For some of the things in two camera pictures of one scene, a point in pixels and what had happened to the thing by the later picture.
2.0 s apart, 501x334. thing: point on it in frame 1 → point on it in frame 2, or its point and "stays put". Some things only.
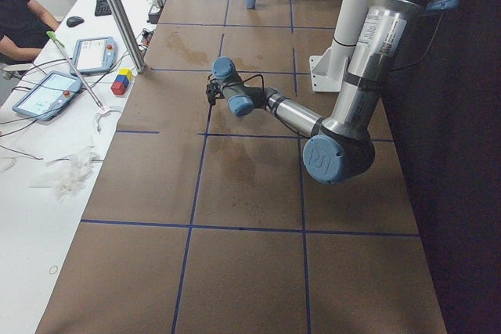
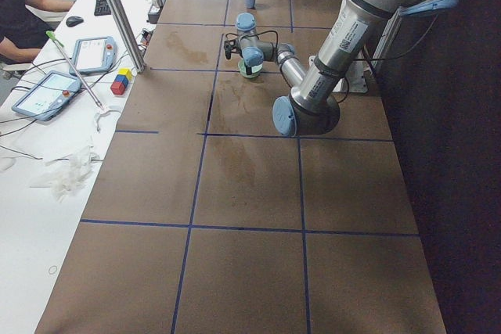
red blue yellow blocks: [121, 81] stays put
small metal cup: [158, 1] stays put
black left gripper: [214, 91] → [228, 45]
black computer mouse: [74, 21] stays put
